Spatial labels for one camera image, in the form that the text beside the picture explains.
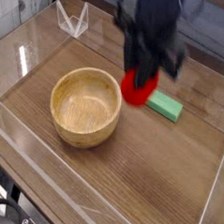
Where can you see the green rectangular block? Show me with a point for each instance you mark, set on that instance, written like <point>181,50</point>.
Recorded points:
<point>165,105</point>

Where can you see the wooden bowl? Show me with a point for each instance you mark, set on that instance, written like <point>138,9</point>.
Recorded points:
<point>85,106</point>

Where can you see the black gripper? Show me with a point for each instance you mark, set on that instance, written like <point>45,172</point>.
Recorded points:
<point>151,37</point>

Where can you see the clear acrylic corner bracket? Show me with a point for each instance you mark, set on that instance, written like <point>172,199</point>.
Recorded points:
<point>73,25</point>

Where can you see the black table leg clamp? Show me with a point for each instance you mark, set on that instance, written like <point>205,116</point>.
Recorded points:
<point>14,211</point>

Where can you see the red plush strawberry toy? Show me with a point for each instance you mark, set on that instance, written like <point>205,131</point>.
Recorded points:
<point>137,96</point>

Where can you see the clear acrylic tray wall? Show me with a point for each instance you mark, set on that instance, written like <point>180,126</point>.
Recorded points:
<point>56,189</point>

